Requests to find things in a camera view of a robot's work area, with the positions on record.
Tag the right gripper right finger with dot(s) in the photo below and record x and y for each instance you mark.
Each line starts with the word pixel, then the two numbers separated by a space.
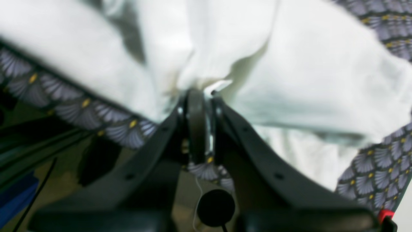
pixel 273 196

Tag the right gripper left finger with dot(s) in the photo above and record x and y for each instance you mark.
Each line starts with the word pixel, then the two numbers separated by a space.
pixel 139 195

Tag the white T-shirt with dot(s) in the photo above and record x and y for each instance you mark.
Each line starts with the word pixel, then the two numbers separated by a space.
pixel 257 80

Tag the patterned purple table cloth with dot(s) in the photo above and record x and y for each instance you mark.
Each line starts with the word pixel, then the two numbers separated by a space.
pixel 64 103

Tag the red table clamp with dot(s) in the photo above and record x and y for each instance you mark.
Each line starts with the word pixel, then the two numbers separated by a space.
pixel 385 217

